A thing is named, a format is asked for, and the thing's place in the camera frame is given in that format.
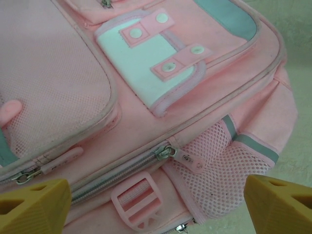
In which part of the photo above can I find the pink school backpack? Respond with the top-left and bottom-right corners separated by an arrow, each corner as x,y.
0,0 -> 299,234

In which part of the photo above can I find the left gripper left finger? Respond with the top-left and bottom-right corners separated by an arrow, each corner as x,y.
0,178 -> 73,234

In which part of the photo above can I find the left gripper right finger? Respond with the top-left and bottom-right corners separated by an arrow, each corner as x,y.
243,174 -> 312,234

